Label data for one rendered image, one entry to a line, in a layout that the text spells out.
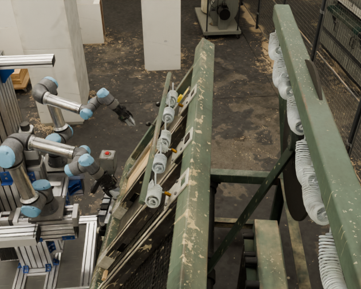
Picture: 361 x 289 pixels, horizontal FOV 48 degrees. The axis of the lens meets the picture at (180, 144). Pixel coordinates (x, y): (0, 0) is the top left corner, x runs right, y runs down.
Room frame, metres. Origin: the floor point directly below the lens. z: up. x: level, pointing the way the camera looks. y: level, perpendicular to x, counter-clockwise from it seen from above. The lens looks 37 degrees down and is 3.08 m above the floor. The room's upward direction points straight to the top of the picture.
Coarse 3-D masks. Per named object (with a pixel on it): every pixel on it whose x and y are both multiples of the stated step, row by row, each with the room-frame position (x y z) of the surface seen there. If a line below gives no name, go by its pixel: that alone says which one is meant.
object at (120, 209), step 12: (168, 96) 1.96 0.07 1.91; (192, 96) 1.93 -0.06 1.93; (180, 108) 1.99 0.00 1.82; (180, 120) 1.97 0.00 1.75; (180, 132) 1.95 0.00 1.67; (168, 156) 1.96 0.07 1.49; (144, 168) 2.01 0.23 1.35; (132, 192) 1.98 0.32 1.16; (120, 204) 1.99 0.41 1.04; (120, 216) 1.99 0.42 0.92
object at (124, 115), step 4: (116, 108) 2.46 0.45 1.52; (120, 108) 2.46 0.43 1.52; (116, 112) 2.41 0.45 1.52; (120, 112) 2.43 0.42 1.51; (124, 112) 2.41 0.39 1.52; (120, 116) 2.41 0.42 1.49; (124, 116) 2.42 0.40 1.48; (128, 116) 2.42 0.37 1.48; (120, 120) 2.40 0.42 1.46; (124, 120) 2.42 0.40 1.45
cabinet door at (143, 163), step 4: (148, 152) 2.38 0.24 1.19; (144, 156) 2.41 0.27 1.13; (148, 156) 2.32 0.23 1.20; (144, 160) 2.35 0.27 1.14; (140, 164) 2.37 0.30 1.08; (144, 164) 2.28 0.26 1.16; (136, 168) 2.40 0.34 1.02; (140, 168) 2.31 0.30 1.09; (136, 172) 2.34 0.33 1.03; (132, 176) 2.36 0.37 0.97; (136, 176) 2.27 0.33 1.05; (128, 180) 2.39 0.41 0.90; (132, 180) 2.29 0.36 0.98; (128, 184) 2.31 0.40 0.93; (128, 188) 2.25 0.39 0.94
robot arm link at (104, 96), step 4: (104, 88) 2.46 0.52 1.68; (100, 92) 2.43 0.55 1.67; (104, 92) 2.43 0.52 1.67; (108, 92) 2.46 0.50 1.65; (100, 96) 2.42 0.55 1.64; (104, 96) 2.42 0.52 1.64; (108, 96) 2.43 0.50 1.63; (112, 96) 2.46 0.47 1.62; (100, 100) 2.43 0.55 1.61; (104, 100) 2.42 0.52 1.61; (108, 100) 2.42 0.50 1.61; (112, 100) 2.43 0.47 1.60; (108, 104) 2.42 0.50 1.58
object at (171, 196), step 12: (180, 180) 1.29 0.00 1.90; (168, 192) 1.30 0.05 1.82; (180, 192) 1.21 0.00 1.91; (168, 204) 1.21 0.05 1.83; (168, 216) 1.23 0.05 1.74; (156, 228) 1.24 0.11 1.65; (168, 228) 1.23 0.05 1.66; (144, 240) 1.25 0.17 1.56; (156, 240) 1.24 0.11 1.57; (132, 252) 1.26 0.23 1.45; (144, 252) 1.24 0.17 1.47; (120, 264) 1.29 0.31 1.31; (132, 264) 1.25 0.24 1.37; (108, 276) 1.31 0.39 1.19; (120, 276) 1.26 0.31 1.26; (108, 288) 1.26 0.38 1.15
